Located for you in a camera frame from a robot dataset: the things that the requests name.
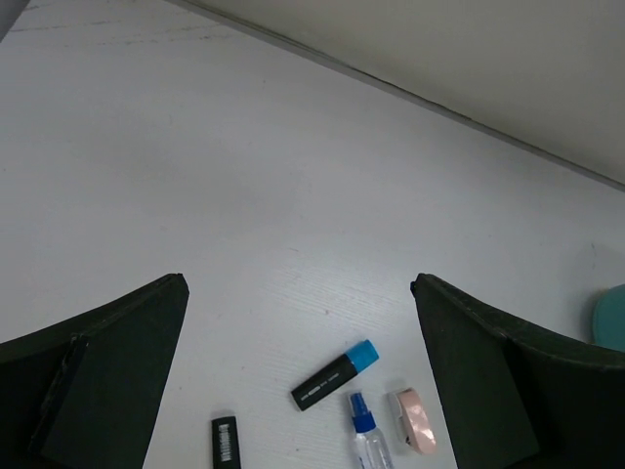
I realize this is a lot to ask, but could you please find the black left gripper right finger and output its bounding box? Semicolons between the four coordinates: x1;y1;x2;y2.
410;274;624;468

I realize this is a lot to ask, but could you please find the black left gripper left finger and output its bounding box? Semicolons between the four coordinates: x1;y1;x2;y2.
1;274;188;468

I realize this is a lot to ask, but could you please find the pink eraser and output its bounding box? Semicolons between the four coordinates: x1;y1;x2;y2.
389;388;438;455

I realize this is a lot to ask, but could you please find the teal round desk organizer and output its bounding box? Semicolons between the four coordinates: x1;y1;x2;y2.
592;284;625;352

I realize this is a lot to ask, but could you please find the pink highlighter black body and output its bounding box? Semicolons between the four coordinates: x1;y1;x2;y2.
211;411;242;469

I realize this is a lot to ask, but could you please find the clear bottle blue cap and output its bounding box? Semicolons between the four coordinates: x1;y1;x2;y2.
349;392;395;469

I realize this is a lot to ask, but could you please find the blue highlighter black body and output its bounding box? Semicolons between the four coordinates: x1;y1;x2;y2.
291;340;379;411

